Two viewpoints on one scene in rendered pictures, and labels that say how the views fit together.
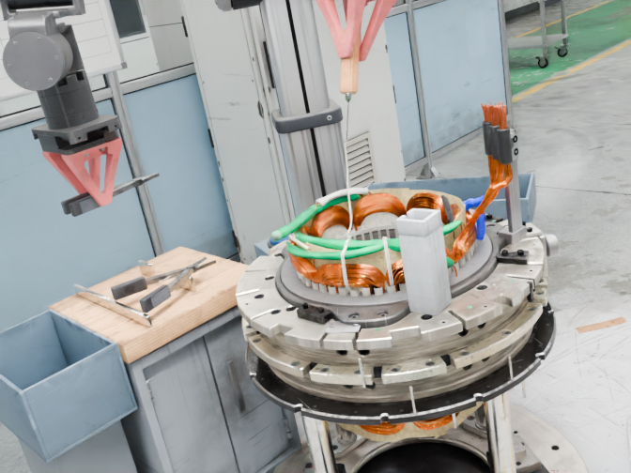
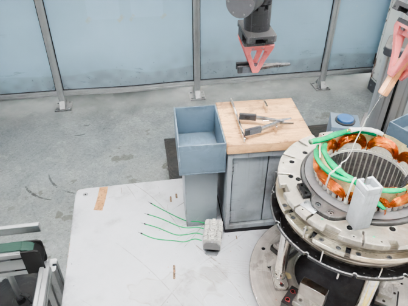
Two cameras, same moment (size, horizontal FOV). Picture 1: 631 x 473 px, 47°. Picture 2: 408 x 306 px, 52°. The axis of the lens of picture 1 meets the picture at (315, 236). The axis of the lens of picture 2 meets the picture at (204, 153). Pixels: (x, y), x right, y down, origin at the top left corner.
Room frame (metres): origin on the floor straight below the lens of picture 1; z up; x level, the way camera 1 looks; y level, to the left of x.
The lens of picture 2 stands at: (0.04, -0.14, 1.61)
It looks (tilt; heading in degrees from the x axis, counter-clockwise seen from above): 38 degrees down; 33
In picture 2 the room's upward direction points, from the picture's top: straight up
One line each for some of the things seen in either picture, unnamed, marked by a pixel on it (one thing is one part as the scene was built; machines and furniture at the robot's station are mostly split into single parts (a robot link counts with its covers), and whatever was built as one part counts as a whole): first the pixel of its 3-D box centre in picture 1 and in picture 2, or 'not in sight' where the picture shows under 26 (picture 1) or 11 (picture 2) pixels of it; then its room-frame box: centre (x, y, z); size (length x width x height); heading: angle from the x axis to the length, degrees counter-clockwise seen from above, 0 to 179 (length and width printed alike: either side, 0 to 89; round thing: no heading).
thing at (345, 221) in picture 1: (330, 225); (351, 142); (0.75, -0.02, 1.12); 0.06 x 0.02 x 0.04; 134
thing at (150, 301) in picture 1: (155, 297); (252, 130); (0.73, 0.19, 1.09); 0.04 x 0.01 x 0.02; 145
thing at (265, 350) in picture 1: (279, 353); (283, 193); (0.62, 0.06, 1.05); 0.09 x 0.04 x 0.01; 44
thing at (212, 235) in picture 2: not in sight; (212, 234); (0.65, 0.23, 0.80); 0.10 x 0.05 x 0.04; 26
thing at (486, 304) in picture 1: (385, 266); (363, 181); (0.69, -0.07, 1.09); 0.32 x 0.32 x 0.01
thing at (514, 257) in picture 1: (511, 255); not in sight; (0.64, -0.18, 1.10); 0.03 x 0.02 x 0.01; 64
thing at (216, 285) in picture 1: (158, 297); (261, 124); (0.82, 0.20, 1.05); 0.20 x 0.19 x 0.02; 130
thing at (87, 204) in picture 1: (86, 204); (246, 69); (0.81, 0.25, 1.19); 0.04 x 0.01 x 0.02; 131
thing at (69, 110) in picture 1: (69, 106); (257, 19); (0.83, 0.25, 1.30); 0.10 x 0.07 x 0.07; 40
